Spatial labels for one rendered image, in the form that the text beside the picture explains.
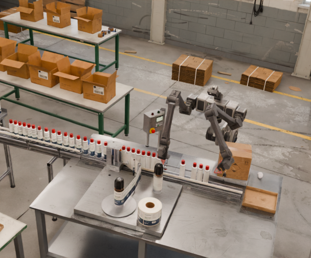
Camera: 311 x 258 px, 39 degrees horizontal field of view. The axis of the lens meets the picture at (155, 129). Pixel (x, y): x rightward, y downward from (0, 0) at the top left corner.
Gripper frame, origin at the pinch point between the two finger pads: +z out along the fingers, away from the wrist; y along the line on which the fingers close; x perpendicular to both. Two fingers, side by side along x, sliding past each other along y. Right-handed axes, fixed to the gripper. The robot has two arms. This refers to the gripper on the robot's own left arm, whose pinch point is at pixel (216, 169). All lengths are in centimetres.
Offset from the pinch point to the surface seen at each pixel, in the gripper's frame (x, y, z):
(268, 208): 59, -8, -8
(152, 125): -66, -7, 27
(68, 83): -171, -118, 180
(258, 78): 20, -428, 118
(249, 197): 45.5, -19.2, 7.2
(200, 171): -3.7, -9.3, 22.4
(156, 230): -2, 66, 38
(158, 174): -30, 23, 35
